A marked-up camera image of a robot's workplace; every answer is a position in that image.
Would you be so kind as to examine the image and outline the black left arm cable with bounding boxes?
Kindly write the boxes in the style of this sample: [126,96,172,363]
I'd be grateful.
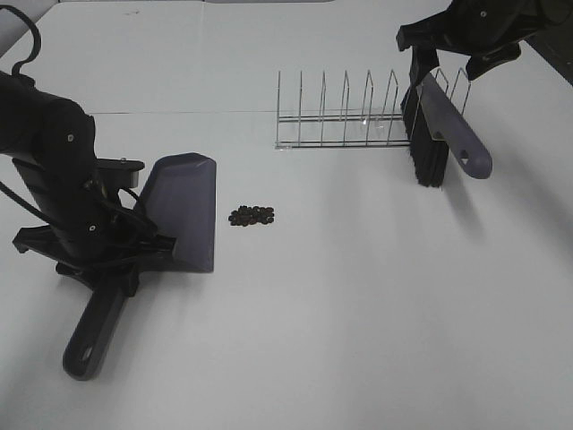
[0,6,44,77]

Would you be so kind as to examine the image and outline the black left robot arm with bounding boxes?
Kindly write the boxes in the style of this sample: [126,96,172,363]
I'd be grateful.
[1,73,175,290]

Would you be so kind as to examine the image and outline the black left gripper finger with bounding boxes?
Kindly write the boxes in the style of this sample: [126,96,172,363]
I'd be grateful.
[127,253,174,297]

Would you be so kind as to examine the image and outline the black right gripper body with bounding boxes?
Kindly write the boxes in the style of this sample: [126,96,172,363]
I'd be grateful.
[397,0,537,56]

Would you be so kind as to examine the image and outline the pile of coffee beans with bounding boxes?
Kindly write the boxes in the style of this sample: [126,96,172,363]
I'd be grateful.
[228,205,275,227]

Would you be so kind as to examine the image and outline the purple plastic dustpan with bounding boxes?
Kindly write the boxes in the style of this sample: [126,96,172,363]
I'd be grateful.
[63,152,217,381]

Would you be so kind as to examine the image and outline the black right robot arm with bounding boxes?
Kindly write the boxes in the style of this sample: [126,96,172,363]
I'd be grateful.
[396,0,572,88]

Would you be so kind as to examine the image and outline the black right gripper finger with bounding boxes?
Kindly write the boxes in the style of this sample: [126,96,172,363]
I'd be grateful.
[409,46,438,88]
[466,43,521,81]

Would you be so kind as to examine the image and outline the chrome wire dish rack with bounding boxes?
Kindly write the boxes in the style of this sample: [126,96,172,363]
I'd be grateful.
[273,66,471,151]

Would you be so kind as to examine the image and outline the purple hand brush black bristles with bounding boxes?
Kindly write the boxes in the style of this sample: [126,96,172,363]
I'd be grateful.
[400,73,492,188]

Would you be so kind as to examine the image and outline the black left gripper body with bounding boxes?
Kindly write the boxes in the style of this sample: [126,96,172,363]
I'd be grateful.
[13,158,171,278]

